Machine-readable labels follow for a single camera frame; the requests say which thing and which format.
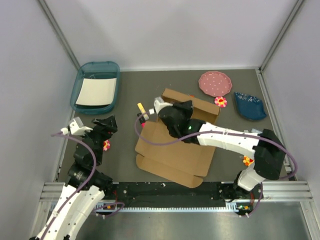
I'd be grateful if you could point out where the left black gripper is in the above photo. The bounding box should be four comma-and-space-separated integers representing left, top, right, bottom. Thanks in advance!
79, 114, 118, 165

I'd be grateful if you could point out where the brown cardboard box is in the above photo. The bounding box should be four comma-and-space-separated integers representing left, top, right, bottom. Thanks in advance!
134, 87, 221, 188

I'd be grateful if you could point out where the light blue marker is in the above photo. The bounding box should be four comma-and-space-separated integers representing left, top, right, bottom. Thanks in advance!
251, 128, 262, 134

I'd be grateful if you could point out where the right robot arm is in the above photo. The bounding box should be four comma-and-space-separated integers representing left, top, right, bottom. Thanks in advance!
154, 97, 286, 198

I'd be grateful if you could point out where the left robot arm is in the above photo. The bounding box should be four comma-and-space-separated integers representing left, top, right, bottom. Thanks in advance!
34, 115, 118, 240

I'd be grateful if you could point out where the pink flower toy left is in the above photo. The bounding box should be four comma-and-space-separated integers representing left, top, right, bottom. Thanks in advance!
103, 140, 111, 151

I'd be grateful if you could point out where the pink flower toy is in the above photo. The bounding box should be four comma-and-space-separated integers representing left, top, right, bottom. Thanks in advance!
214, 96, 228, 108
103, 140, 111, 151

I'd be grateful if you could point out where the white paper sheet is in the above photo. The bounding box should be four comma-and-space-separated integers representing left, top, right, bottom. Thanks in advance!
75, 78, 117, 106

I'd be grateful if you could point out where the pink flower toy right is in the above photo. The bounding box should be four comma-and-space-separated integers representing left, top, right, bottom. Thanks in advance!
214, 96, 228, 108

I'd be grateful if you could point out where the pink black highlighter marker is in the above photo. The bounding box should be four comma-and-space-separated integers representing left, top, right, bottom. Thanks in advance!
137, 113, 146, 128

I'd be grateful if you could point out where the pink polka dot plate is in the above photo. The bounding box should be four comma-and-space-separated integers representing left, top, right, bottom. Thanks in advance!
198, 71, 233, 97

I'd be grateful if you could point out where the yellow highlighter marker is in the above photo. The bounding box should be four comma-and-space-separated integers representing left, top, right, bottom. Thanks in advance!
137, 102, 146, 114

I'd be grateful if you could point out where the teal plastic bin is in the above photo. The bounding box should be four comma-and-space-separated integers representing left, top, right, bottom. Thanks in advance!
70, 61, 120, 115

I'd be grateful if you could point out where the dark blue leaf dish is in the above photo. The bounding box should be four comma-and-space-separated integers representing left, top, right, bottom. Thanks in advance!
234, 92, 267, 121

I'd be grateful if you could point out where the small orange flower toy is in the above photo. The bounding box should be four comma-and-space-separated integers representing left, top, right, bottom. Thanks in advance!
242, 156, 255, 167

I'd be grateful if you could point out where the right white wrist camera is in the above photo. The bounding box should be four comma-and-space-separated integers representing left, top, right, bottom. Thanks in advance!
147, 96, 173, 115

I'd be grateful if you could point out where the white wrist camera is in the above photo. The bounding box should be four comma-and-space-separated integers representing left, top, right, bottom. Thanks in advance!
60, 117, 93, 136
147, 96, 173, 115

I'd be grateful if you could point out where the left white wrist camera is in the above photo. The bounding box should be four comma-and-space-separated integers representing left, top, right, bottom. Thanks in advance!
60, 117, 93, 136

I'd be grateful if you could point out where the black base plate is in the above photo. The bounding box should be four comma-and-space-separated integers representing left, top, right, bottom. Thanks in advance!
84, 181, 266, 201

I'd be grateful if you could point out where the aluminium frame rail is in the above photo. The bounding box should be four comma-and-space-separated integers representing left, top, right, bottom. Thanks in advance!
39, 181, 313, 213

